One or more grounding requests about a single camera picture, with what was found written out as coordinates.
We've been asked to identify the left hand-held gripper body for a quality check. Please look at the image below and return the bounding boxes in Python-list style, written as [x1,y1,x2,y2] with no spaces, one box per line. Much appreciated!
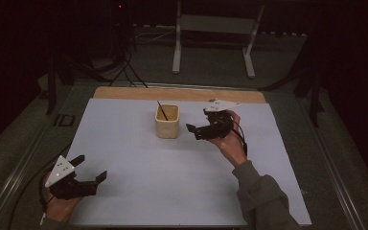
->
[44,154,99,201]

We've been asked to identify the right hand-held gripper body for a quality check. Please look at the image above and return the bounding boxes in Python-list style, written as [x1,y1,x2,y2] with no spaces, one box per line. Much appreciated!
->
[194,98,242,141]

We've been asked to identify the beige square cup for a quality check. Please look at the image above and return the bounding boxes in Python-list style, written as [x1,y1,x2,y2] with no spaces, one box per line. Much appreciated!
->
[154,103,180,140]

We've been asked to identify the thin black stick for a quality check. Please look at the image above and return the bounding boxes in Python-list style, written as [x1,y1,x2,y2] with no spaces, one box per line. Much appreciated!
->
[156,100,170,122]

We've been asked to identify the person's right hand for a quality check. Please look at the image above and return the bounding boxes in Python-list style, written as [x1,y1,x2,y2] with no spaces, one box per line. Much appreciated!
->
[208,109,249,168]

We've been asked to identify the person's left hand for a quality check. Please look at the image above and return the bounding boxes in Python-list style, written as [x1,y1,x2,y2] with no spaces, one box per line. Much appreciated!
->
[42,172,84,223]

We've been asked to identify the white table mat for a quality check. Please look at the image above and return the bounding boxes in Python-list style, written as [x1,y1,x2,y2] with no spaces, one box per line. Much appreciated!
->
[66,98,312,227]

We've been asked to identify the black floor stand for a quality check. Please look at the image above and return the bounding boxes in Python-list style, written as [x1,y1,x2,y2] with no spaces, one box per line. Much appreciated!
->
[45,54,77,116]
[292,32,326,128]

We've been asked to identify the grey metal stand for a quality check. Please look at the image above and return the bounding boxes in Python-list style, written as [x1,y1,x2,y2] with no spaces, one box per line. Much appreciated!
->
[172,0,265,80]

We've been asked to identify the right hand-held gripper cable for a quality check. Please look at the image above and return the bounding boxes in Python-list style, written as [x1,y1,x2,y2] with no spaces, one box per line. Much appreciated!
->
[231,119,249,157]

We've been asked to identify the hand-held gripper cable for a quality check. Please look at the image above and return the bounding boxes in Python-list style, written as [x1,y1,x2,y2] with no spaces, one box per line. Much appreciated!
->
[8,142,73,230]
[231,119,249,157]

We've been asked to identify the left hand-held gripper cable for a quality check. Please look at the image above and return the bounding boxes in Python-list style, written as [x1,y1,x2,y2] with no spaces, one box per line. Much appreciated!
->
[8,142,73,230]

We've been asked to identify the bundle of black cables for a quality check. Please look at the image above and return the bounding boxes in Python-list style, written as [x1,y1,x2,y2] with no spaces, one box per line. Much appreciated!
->
[76,44,149,89]

